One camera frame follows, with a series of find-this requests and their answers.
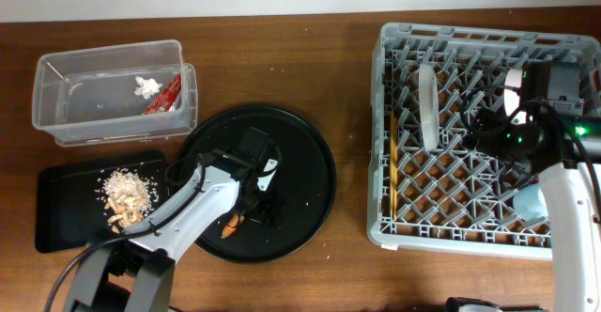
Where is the orange carrot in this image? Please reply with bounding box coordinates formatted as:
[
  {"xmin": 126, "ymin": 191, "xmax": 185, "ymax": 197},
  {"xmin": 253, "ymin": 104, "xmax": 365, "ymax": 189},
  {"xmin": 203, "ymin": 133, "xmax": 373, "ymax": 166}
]
[{"xmin": 221, "ymin": 213, "xmax": 245, "ymax": 240}]

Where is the round black serving tray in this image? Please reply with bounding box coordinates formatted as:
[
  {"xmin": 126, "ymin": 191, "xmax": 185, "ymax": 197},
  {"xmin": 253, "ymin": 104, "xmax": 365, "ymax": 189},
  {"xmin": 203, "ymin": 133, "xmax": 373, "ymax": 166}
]
[{"xmin": 168, "ymin": 105, "xmax": 337, "ymax": 263}]

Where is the light blue cup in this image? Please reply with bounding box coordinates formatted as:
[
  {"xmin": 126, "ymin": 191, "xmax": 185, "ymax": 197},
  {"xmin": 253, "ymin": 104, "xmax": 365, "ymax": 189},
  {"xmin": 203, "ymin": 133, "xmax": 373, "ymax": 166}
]
[{"xmin": 513, "ymin": 183, "xmax": 548, "ymax": 221}]

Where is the grey round plate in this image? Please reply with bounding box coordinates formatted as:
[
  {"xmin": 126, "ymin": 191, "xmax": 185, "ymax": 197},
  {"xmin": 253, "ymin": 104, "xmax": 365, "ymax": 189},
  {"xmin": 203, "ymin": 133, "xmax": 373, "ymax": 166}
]
[{"xmin": 418, "ymin": 64, "xmax": 439, "ymax": 151}]

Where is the pile of food scraps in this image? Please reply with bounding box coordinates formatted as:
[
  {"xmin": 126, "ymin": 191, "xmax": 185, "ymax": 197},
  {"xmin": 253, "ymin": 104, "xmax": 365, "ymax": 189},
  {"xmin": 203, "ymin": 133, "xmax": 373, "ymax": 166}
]
[{"xmin": 95, "ymin": 168, "xmax": 160, "ymax": 234}]

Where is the red snack wrapper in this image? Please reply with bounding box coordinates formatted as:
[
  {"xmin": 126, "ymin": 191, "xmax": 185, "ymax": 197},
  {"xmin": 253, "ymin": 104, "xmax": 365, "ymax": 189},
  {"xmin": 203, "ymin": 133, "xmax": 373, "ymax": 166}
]
[{"xmin": 143, "ymin": 74, "xmax": 182, "ymax": 115}]

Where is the white napkin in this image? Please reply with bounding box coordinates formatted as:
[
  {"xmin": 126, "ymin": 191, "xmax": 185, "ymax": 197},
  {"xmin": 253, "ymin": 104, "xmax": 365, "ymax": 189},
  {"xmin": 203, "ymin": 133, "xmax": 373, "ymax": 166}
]
[{"xmin": 134, "ymin": 76, "xmax": 162, "ymax": 100}]

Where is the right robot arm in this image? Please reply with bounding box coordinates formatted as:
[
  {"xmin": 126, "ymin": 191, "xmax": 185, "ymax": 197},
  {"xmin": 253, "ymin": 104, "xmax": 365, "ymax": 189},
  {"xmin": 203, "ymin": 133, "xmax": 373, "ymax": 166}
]
[{"xmin": 460, "ymin": 61, "xmax": 600, "ymax": 311}]

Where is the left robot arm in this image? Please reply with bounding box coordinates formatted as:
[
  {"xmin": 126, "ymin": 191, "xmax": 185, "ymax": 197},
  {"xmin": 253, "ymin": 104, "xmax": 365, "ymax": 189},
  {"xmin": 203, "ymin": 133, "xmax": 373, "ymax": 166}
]
[{"xmin": 64, "ymin": 148, "xmax": 282, "ymax": 311}]

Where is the grey dishwasher rack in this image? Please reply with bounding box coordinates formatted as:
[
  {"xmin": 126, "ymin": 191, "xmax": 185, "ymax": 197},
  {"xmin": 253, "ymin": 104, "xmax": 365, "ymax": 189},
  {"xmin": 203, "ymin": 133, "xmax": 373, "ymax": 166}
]
[{"xmin": 367, "ymin": 23, "xmax": 600, "ymax": 260}]

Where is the black rectangular tray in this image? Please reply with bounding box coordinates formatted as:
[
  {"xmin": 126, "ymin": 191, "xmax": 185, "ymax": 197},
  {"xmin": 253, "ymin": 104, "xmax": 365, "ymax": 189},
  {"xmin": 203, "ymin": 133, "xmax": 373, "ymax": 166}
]
[{"xmin": 35, "ymin": 150, "xmax": 168, "ymax": 254}]

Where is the clear plastic bin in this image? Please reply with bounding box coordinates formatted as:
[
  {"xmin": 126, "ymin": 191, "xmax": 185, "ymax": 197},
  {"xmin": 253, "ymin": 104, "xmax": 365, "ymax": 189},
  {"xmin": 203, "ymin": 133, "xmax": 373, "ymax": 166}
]
[{"xmin": 32, "ymin": 39, "xmax": 198, "ymax": 147}]

